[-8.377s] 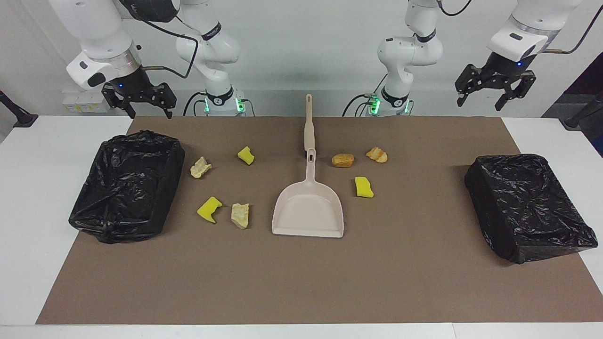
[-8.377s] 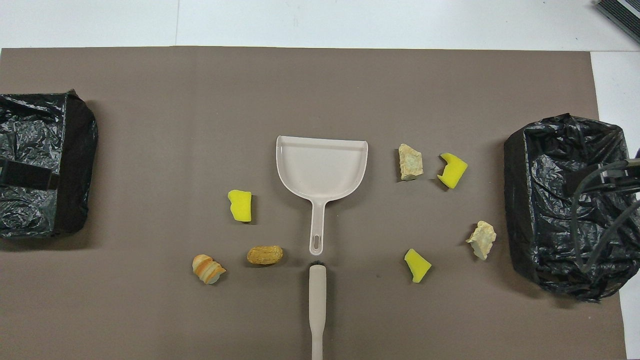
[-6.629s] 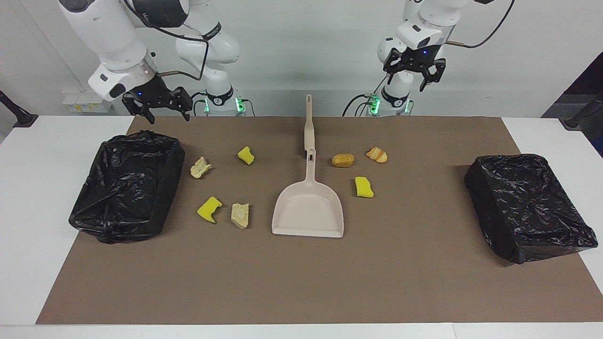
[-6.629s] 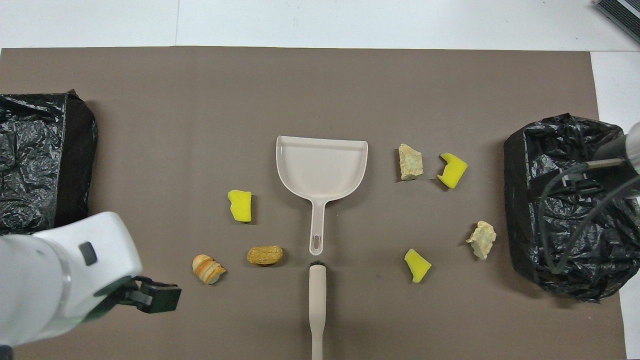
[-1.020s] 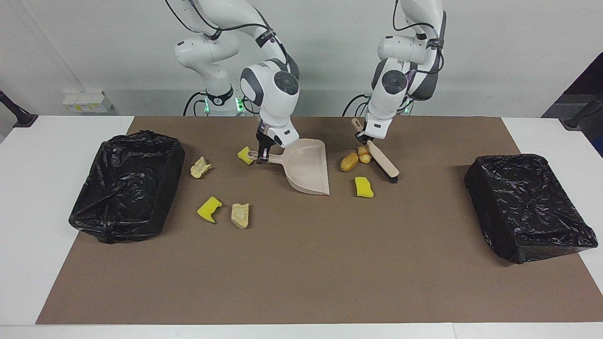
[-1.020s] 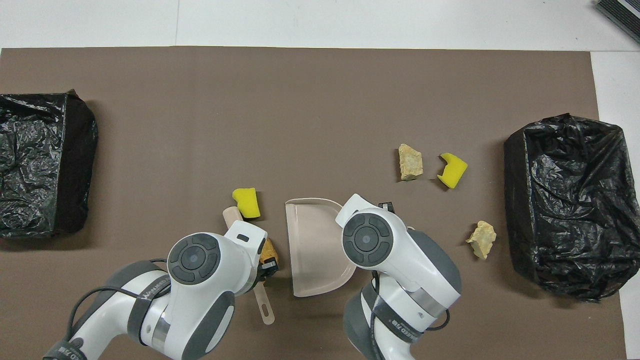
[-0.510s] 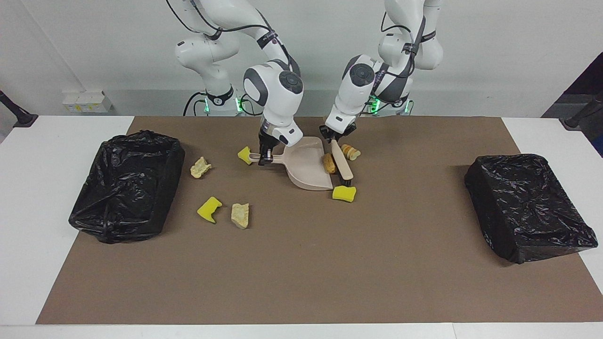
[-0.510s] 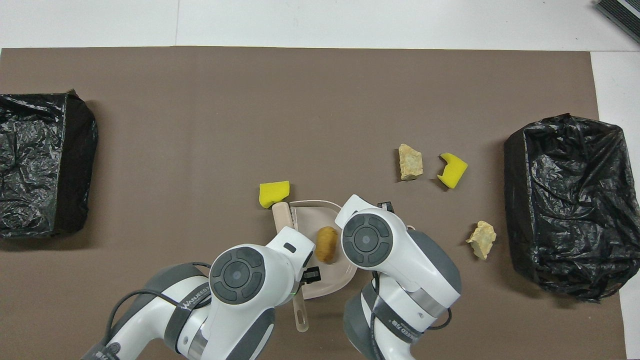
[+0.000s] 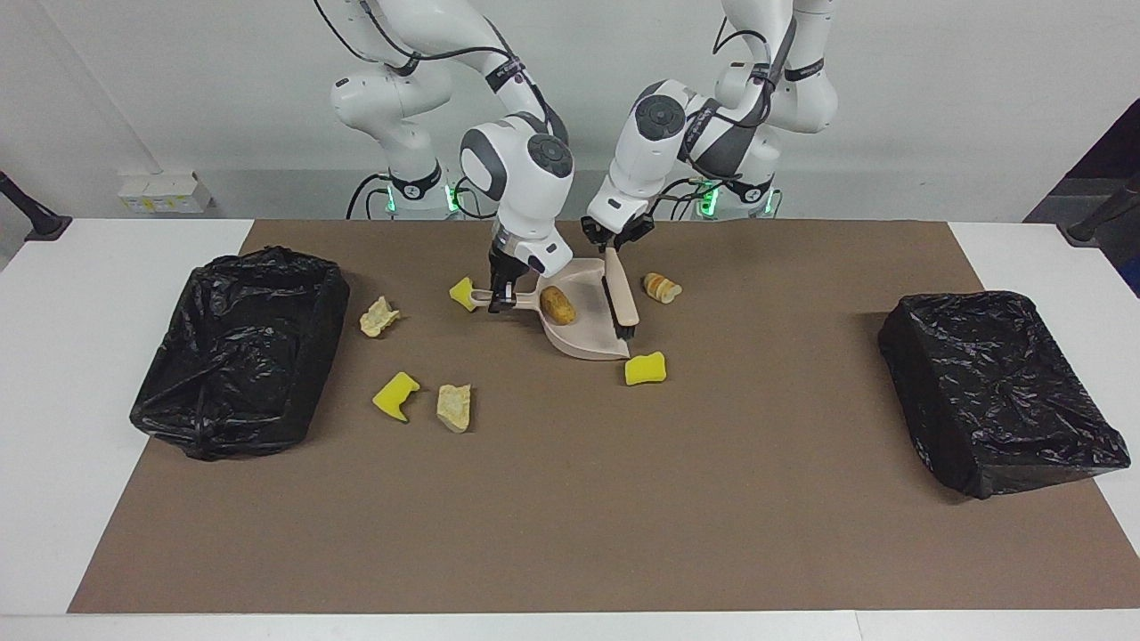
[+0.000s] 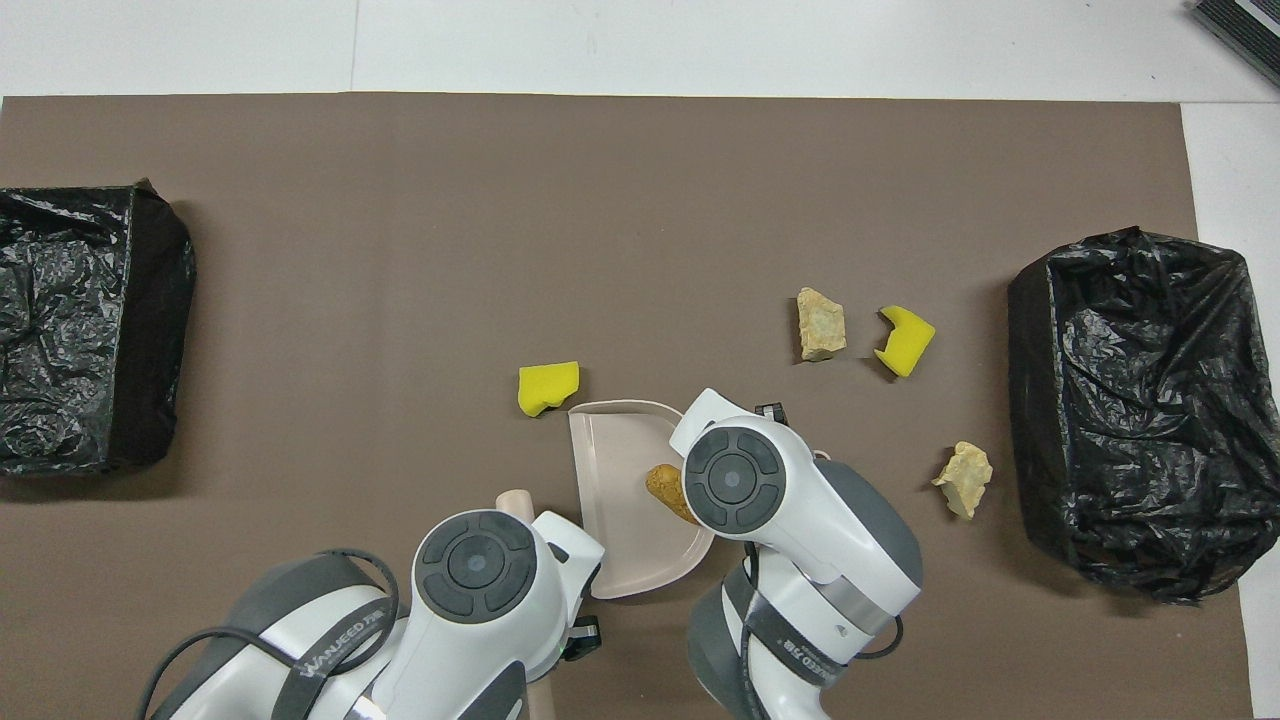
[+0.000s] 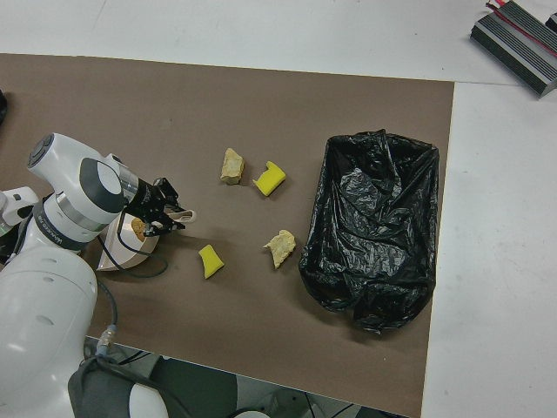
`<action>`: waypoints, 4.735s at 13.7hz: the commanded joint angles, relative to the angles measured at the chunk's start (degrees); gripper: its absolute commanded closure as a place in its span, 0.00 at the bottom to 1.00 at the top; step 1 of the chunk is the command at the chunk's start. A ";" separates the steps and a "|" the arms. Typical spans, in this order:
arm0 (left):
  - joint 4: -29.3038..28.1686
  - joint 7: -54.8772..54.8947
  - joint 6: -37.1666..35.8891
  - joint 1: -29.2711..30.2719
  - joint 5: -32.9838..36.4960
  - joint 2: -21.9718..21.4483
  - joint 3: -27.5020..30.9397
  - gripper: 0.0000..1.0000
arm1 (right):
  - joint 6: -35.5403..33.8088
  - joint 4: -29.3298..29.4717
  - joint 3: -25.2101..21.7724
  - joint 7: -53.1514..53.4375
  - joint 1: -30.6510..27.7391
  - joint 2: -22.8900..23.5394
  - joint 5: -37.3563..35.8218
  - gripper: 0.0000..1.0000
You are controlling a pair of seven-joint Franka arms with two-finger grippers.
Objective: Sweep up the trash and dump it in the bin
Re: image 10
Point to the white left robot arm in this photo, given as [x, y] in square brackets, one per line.
[470, 600]

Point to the black bag lined bin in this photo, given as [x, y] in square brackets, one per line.
[150, 330]
[1130, 400]

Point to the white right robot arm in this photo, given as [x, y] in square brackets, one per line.
[800, 520]

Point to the cream torn croissant piece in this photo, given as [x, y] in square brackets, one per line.
[965, 480]

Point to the brown paper table mat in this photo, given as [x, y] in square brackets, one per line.
[640, 180]

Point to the notched yellow sponge chunk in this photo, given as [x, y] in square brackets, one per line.
[908, 343]

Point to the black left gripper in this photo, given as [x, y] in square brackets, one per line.
[583, 637]

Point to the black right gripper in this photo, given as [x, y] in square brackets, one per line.
[771, 411]

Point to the beige plastic dustpan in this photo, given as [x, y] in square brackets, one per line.
[620, 500]

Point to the brown round bread roll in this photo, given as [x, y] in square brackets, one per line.
[665, 485]

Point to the dark ribbed device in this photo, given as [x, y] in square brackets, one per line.
[1245, 30]

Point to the beige stone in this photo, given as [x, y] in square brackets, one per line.
[821, 325]

